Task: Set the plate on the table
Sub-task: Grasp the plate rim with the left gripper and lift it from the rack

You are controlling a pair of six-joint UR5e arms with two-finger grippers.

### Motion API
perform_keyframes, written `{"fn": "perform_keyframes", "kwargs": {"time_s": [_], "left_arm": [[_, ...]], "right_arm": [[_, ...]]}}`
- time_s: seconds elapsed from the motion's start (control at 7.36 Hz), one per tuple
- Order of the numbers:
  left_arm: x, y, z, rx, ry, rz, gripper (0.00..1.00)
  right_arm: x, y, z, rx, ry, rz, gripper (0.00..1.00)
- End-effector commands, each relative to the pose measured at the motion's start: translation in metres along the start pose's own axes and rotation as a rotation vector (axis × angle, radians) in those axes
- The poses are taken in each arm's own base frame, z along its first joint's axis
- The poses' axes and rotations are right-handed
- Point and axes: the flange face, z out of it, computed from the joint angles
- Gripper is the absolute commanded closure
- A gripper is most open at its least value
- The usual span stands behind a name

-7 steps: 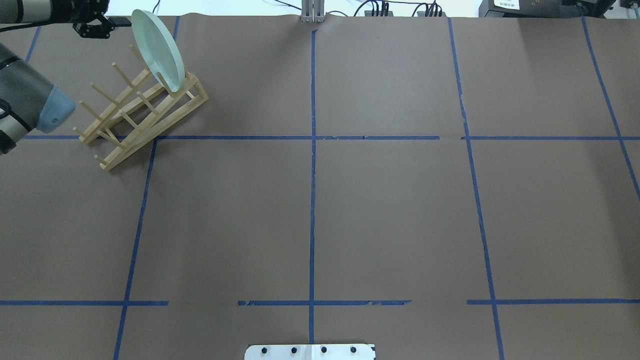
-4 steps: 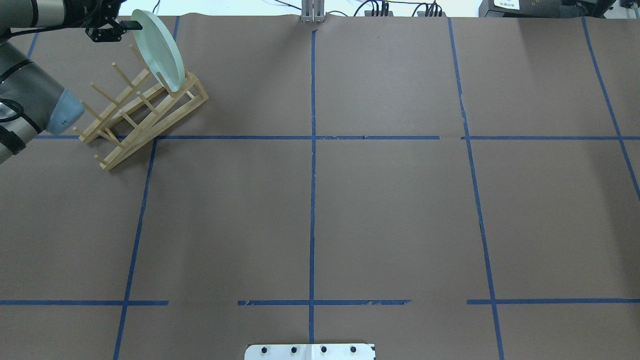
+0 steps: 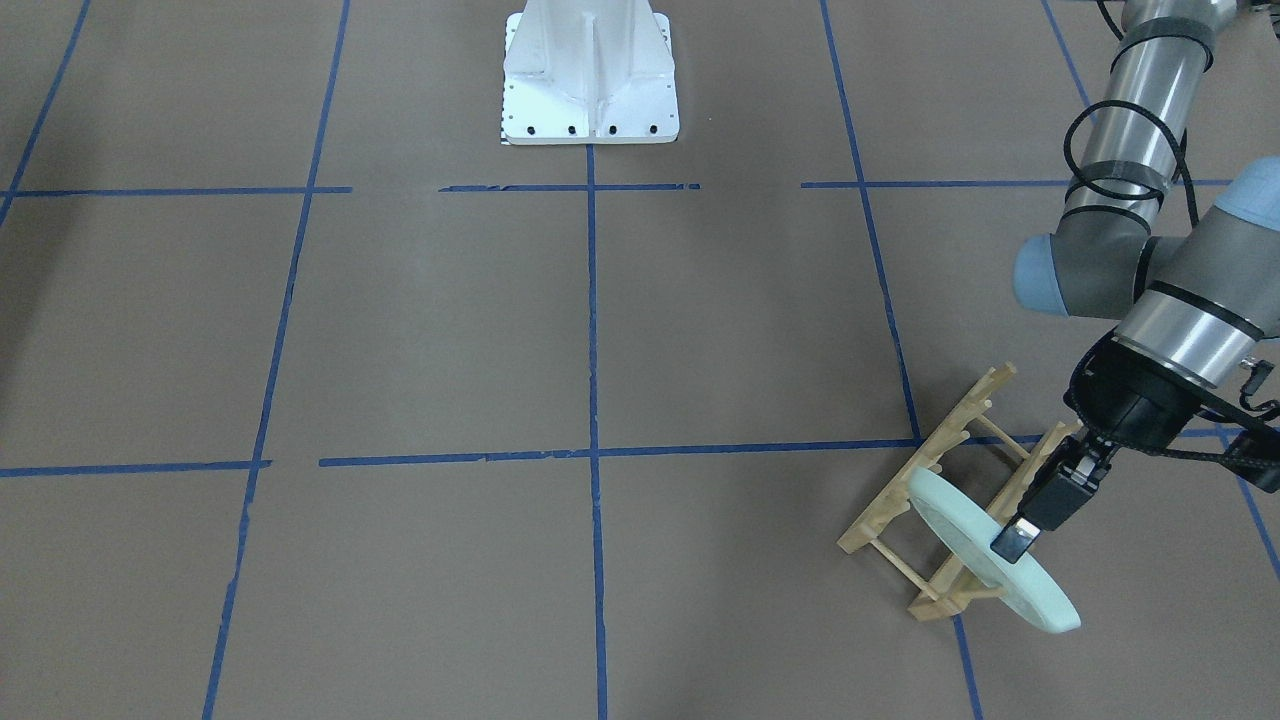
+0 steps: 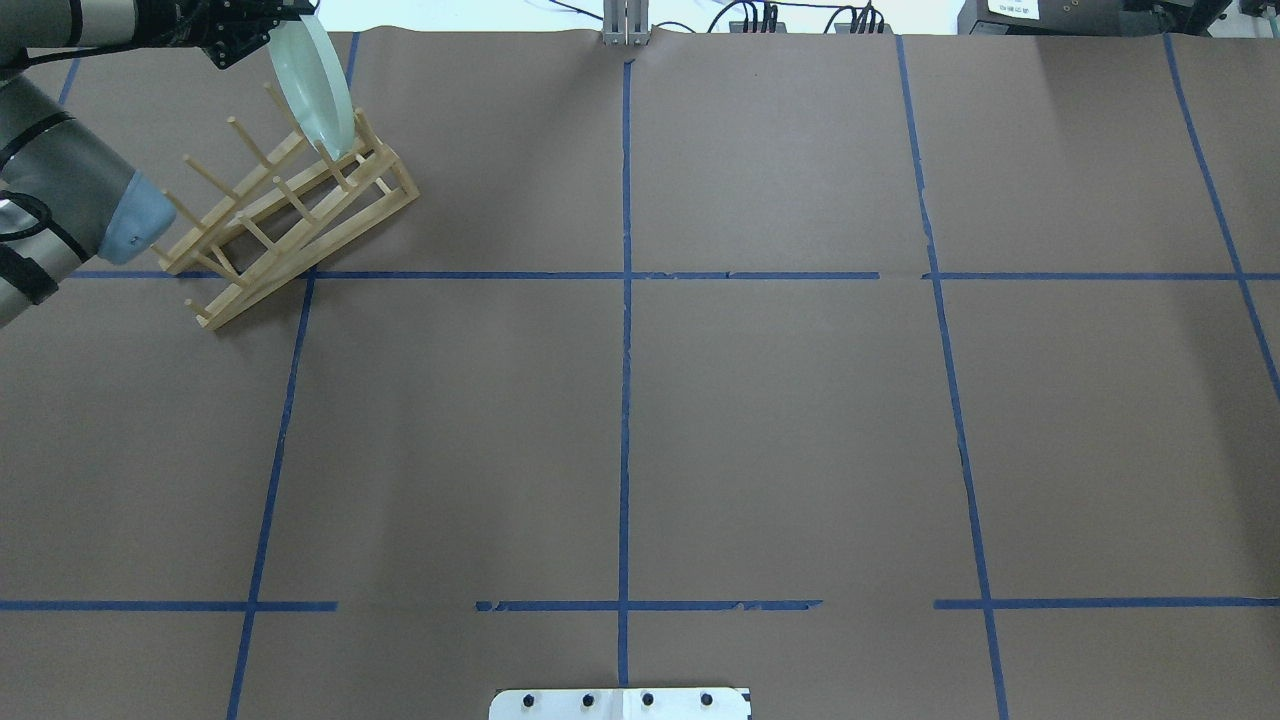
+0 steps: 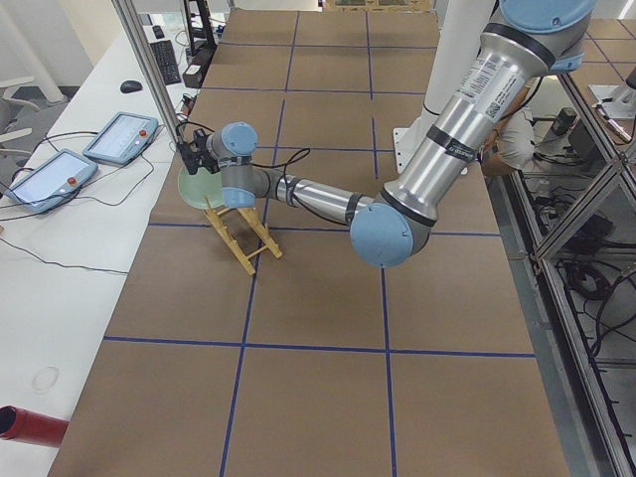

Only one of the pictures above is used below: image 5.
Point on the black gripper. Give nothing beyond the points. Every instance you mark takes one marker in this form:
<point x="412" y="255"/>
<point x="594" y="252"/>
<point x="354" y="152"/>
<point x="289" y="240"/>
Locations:
<point x="201" y="158"/>

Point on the pale green plate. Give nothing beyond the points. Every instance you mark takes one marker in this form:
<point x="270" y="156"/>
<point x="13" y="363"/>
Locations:
<point x="201" y="190"/>

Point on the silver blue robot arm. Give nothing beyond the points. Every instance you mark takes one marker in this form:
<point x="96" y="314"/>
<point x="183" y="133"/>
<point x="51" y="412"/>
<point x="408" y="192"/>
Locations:
<point x="523" y="40"/>

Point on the wooden dish rack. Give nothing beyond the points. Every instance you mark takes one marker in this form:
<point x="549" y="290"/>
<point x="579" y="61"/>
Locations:
<point x="244" y="233"/>

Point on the far teach pendant tablet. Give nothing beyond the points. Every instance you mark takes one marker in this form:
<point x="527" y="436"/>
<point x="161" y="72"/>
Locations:
<point x="122" y="139"/>

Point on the teach pendant tablet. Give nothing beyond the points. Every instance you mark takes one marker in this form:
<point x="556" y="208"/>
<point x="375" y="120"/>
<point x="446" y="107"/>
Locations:
<point x="55" y="181"/>
<point x="122" y="139"/>

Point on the dark box on desk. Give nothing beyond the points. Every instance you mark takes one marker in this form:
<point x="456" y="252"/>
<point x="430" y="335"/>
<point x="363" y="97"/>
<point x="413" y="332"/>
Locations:
<point x="192" y="76"/>

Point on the black computer mouse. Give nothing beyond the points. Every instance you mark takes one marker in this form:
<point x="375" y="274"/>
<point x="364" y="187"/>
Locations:
<point x="130" y="86"/>

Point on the black keyboard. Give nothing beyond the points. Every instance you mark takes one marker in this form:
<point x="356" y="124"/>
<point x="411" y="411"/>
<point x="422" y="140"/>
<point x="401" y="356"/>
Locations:
<point x="165" y="58"/>

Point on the near teach pendant tablet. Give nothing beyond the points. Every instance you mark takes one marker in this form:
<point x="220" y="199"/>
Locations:
<point x="55" y="181"/>

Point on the seated person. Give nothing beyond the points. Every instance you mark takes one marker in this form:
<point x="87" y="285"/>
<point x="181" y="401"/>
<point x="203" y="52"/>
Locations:
<point x="510" y="145"/>

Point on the red cylinder tube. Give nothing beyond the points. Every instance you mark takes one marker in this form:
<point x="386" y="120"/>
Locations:
<point x="30" y="427"/>

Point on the aluminium frame post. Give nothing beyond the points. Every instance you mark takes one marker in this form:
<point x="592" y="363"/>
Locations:
<point x="133" y="29"/>

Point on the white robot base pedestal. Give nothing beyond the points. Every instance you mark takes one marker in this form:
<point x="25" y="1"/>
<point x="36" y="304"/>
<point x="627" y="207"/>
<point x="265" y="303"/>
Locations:
<point x="461" y="26"/>

